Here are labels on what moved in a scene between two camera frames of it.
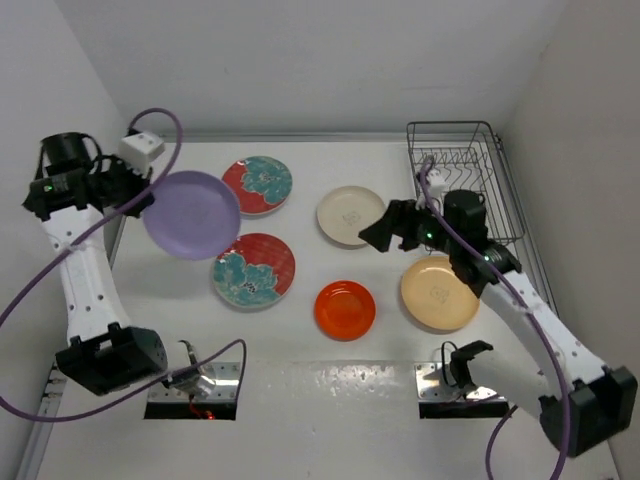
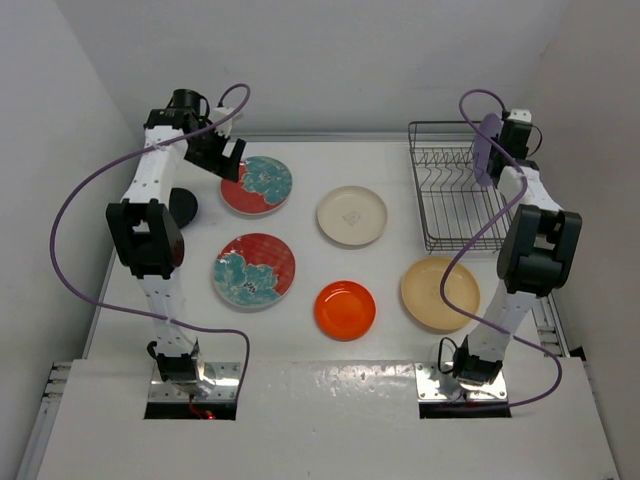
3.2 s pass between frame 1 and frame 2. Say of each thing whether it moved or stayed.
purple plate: moved
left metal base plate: stayed
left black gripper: moved
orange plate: stayed
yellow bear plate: stayed
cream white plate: stayed
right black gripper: moved
